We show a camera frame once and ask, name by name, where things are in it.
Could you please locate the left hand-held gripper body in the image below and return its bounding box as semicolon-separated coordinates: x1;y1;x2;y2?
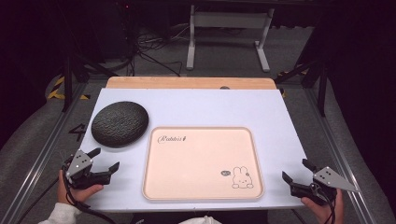
63;149;112;190

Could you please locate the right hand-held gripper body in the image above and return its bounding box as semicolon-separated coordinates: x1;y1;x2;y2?
290;165;359;206

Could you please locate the round black textured plate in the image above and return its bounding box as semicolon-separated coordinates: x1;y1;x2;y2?
91;101;149;148

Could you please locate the beige tray with rabbit print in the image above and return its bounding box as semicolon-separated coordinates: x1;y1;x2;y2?
142;126;265;202

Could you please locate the person's left hand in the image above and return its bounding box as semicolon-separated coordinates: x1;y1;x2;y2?
57;177;105;205

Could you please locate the person's right hand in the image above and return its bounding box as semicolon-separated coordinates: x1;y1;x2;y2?
300;188;345;224

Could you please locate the black tripod stand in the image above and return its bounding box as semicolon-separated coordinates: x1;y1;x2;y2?
57;46;120;113
274;59;330;118

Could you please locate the person's white clothing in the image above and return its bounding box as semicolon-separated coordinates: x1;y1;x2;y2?
178;216;222;224

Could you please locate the white table mat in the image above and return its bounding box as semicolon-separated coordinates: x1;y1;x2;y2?
78;88;309;213

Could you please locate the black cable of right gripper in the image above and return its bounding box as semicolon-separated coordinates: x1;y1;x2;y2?
309;182;337;224

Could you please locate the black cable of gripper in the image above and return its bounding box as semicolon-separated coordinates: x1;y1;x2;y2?
62;164;117;224
309;182;337;224

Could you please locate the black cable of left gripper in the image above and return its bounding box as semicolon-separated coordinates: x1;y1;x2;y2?
62;164;117;224

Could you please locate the aluminium floor rail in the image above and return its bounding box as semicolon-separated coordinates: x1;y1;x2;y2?
304;87;378;224
0;81;89;224

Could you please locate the bundle of black floor cables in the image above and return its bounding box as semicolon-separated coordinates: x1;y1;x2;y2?
124;24;194;77

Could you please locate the white metal table frame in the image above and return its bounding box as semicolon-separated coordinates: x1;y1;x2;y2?
186;5;276;73

